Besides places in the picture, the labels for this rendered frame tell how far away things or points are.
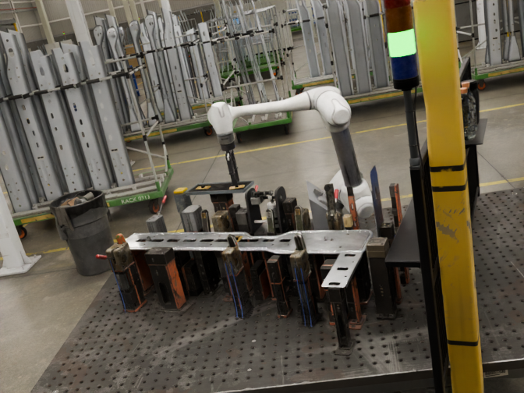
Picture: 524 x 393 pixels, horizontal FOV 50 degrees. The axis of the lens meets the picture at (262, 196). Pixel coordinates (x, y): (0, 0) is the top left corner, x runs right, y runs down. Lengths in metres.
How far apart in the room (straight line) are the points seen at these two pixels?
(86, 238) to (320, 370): 3.42
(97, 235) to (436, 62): 4.10
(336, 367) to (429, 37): 1.29
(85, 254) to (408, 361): 3.69
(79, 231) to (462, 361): 3.89
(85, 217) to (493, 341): 3.78
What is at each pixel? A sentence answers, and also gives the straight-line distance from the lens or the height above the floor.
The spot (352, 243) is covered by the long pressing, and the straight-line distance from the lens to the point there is 2.53.
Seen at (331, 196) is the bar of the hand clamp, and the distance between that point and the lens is 2.68.
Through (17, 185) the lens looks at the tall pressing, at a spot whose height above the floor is 0.63.
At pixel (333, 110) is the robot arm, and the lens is 2.84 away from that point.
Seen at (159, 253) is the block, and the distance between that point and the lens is 2.81.
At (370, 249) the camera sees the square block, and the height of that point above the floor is 1.04.
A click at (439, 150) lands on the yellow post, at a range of 1.78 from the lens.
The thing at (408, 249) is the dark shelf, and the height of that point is 1.03.
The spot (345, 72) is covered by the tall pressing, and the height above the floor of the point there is 0.68.
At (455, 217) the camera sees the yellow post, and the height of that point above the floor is 1.34.
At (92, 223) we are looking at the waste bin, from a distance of 5.29.
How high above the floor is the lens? 2.09
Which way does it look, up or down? 19 degrees down
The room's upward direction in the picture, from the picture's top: 12 degrees counter-clockwise
